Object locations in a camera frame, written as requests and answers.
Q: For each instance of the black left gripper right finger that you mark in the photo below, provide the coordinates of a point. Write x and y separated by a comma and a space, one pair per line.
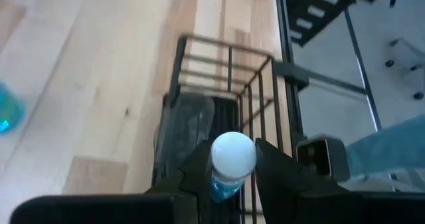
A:
279, 174

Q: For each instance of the blue mouthwash bottle white cap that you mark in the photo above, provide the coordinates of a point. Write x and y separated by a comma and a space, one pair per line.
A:
232, 154
10, 111

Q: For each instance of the small black camera box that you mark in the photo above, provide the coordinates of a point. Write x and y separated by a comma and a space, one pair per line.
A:
338, 157

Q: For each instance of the clear plastic cup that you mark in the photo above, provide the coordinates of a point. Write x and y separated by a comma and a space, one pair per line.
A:
186, 127

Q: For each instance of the office chair base with castors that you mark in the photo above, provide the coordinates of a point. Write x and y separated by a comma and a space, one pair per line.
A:
405, 54

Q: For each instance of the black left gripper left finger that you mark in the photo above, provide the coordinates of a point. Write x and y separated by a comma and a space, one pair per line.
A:
192, 174

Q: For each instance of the black object with white stripes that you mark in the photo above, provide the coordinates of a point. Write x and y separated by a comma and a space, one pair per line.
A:
332, 14

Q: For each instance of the person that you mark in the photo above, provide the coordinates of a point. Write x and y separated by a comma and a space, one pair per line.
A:
391, 144

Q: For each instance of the black aluminium table frame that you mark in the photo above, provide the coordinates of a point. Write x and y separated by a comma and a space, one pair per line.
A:
285, 34

